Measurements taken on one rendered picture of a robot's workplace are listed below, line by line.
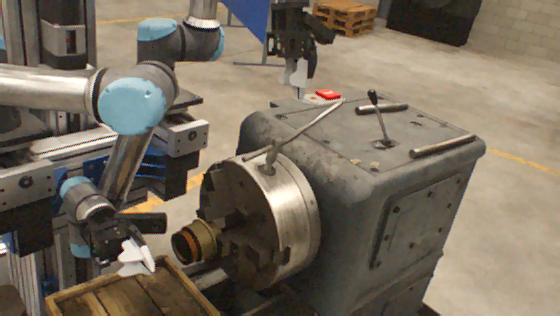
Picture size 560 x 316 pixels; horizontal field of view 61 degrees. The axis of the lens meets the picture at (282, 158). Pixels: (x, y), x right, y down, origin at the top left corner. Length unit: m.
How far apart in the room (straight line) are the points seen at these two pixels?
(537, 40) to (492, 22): 0.93
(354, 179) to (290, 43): 0.33
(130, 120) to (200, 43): 0.61
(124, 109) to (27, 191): 0.40
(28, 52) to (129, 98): 0.60
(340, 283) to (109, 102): 0.65
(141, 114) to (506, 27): 10.31
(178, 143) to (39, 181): 0.41
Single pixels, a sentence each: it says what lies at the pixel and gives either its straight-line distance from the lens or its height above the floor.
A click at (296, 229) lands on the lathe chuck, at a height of 1.15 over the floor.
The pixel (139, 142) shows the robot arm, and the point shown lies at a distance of 1.19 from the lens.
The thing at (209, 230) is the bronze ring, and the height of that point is 1.12.
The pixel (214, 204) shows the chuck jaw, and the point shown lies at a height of 1.14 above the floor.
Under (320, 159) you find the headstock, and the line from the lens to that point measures 1.11.
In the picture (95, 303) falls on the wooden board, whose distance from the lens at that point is 1.21.
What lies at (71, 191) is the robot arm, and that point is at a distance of 1.19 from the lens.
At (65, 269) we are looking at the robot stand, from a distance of 1.83.
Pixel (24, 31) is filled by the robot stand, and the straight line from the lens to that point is 1.51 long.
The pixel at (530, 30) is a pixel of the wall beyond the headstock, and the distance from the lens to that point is 10.96.
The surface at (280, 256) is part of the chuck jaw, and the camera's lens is 1.03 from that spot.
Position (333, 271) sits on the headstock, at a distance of 1.15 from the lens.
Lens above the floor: 1.73
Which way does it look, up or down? 27 degrees down
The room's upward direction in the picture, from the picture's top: 10 degrees clockwise
